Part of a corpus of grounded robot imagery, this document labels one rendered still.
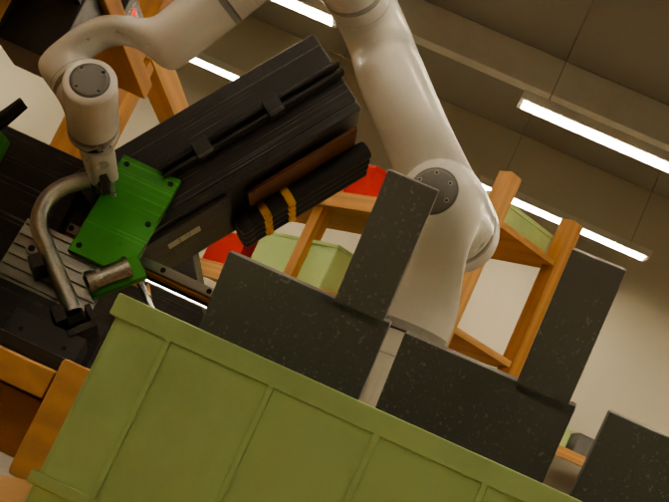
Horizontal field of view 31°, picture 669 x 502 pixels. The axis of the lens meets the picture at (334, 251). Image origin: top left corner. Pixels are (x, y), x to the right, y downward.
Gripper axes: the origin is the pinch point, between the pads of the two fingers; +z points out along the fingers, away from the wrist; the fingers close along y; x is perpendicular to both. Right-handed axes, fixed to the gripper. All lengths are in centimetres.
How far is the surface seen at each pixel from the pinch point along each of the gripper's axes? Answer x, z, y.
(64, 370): 17, -51, -50
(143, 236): -4.7, 2.7, -12.4
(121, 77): -16, 37, 40
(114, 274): 2.4, -0.5, -19.1
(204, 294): -13.5, 15.0, -21.4
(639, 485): -23, -100, -90
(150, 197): -8.1, 2.7, -5.6
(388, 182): -11, -106, -61
